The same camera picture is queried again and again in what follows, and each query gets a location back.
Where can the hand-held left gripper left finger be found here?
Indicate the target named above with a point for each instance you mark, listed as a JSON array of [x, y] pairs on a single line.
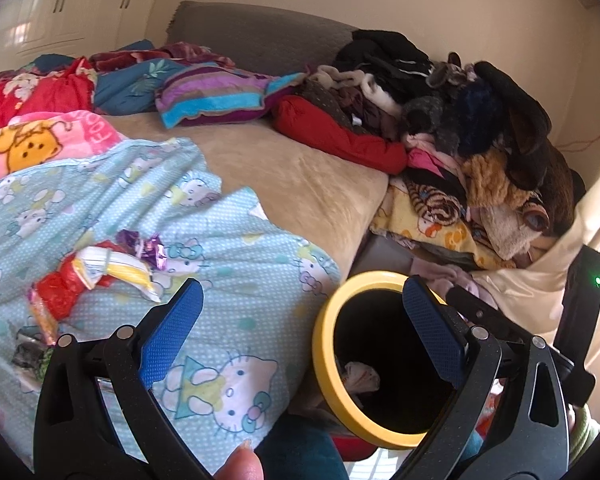
[[170, 330]]

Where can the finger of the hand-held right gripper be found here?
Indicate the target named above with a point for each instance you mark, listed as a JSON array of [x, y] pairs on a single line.
[[475, 307]]

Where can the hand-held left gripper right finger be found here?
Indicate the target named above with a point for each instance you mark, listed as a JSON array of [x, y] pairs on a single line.
[[432, 330]]

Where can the white plastic snack packet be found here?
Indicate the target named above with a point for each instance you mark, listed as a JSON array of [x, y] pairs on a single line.
[[125, 272]]

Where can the purple snack wrapper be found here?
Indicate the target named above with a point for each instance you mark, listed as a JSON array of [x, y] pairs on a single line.
[[150, 252]]

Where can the yellow rimmed black trash bin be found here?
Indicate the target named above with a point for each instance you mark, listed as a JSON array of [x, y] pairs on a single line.
[[325, 340]]

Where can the red crinkled snack wrapper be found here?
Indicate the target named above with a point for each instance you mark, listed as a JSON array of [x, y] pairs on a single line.
[[55, 290]]

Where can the black green snack packet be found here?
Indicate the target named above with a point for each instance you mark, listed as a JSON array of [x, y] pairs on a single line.
[[30, 355]]

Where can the person's left hand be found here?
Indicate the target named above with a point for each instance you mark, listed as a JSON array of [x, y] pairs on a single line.
[[240, 465]]

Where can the lavender sweater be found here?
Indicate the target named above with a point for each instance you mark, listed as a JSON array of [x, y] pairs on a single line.
[[460, 275]]

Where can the cream cloth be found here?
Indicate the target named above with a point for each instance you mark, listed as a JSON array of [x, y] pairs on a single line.
[[540, 280]]

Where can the yellow cartoon blanket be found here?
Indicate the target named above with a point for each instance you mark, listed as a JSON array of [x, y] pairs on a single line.
[[455, 242]]

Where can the light blue cat print blanket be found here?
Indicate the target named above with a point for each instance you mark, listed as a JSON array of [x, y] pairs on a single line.
[[255, 270]]

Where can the tiger striped cloth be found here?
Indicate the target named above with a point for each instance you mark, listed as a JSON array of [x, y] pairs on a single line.
[[437, 205]]

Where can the person's teal clothing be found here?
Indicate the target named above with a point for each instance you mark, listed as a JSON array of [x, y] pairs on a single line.
[[300, 452]]

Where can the beige bed sheet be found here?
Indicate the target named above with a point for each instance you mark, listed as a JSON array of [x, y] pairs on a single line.
[[280, 175]]

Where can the pile of assorted clothes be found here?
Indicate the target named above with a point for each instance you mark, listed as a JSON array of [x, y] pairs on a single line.
[[480, 110]]

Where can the red cushion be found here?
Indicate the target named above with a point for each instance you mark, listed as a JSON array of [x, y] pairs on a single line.
[[340, 135]]

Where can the pink cartoon blanket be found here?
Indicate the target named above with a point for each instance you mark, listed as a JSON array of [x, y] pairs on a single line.
[[55, 140]]

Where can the purple striped pillow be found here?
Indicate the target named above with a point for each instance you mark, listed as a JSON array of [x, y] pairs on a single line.
[[215, 92]]

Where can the blue floral quilt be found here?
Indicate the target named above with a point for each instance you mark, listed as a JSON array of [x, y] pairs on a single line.
[[130, 85]]

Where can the red floral quilt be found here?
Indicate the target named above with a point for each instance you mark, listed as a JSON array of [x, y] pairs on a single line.
[[40, 95]]

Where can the grey fabric headboard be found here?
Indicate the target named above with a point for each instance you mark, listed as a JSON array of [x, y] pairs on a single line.
[[260, 30]]

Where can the white glossy wardrobe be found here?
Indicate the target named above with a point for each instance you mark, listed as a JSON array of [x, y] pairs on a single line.
[[80, 5]]

